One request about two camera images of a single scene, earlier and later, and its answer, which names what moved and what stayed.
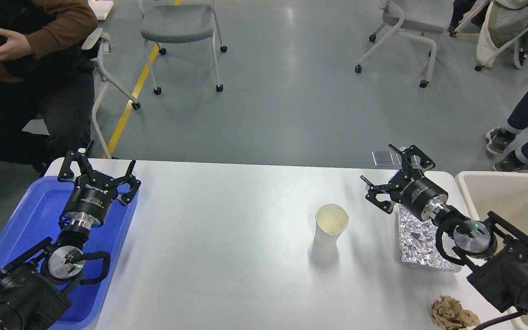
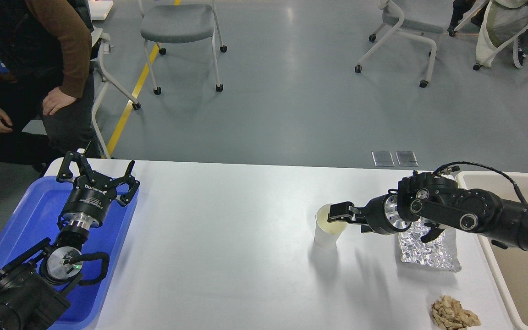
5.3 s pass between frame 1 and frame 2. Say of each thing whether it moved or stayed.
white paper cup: stayed
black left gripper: stayed
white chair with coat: stayed
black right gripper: moved
